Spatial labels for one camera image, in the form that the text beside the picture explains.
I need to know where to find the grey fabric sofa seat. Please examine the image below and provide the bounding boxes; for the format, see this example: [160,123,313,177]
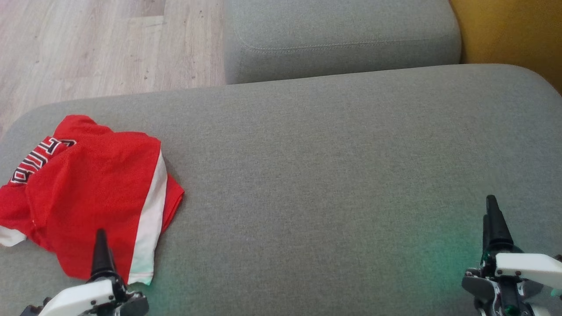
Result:
[0,64,562,316]

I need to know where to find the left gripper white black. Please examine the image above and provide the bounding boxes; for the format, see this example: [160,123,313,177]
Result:
[20,229,150,316]

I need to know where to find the red shorts with white stripe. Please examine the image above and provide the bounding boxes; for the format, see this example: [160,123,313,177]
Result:
[25,131,185,286]

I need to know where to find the yellow leather cushion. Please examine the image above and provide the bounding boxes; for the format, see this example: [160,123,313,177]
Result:
[450,0,562,95]

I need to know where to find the grey sofa back cushion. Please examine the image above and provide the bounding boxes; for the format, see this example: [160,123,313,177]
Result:
[224,0,462,85]

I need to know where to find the red Bulls 23 jersey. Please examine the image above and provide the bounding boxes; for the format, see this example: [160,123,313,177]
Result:
[0,115,115,247]

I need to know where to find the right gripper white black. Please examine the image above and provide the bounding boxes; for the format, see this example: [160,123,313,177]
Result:
[461,195,562,316]

